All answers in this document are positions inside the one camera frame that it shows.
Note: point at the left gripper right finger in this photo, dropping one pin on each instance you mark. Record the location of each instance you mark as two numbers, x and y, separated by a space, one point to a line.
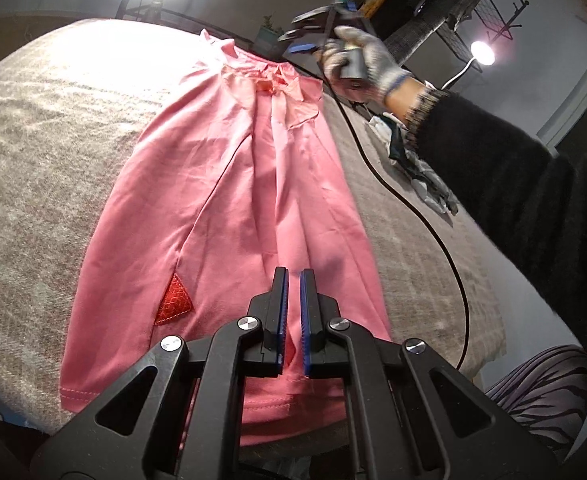
321 355

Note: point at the plaid beige bed blanket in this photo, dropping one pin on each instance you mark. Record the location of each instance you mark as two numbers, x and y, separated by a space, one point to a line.
72 105

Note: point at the grey striped trousers leg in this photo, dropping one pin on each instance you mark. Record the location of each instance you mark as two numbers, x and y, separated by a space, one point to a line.
547 395

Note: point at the right gloved hand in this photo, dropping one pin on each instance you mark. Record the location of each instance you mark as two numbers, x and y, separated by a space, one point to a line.
359 66

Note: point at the small potted plant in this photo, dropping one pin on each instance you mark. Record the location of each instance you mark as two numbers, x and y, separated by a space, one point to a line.
267 43

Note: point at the right forearm black sleeve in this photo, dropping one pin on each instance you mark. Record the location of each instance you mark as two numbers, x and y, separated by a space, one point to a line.
531 204

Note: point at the pink t-shirt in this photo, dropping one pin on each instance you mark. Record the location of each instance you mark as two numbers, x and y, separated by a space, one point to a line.
237 176

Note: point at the white clip lamp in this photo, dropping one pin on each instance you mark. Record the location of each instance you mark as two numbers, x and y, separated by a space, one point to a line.
482 52

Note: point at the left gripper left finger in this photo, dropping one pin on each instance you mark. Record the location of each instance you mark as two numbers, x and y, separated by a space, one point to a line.
265 354

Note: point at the orange hanging garment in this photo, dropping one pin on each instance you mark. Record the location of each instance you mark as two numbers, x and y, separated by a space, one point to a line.
370 7

